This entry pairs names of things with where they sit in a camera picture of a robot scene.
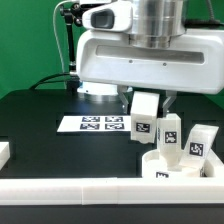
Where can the white left fence block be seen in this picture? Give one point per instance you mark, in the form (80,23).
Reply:
(4,153)

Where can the white front fence bar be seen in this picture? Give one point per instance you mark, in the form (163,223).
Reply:
(117,191)

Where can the white fence bar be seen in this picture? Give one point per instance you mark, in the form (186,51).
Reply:
(213,166)
(117,191)

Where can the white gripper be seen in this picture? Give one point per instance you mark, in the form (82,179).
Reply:
(194,62)

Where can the white tag marker sheet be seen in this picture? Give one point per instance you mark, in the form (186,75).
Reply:
(96,123)

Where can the white right fence bar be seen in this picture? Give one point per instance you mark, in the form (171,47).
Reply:
(213,166)

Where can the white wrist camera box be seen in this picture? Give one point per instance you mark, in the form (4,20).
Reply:
(116,17)

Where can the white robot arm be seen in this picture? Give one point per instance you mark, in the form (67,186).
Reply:
(151,44)

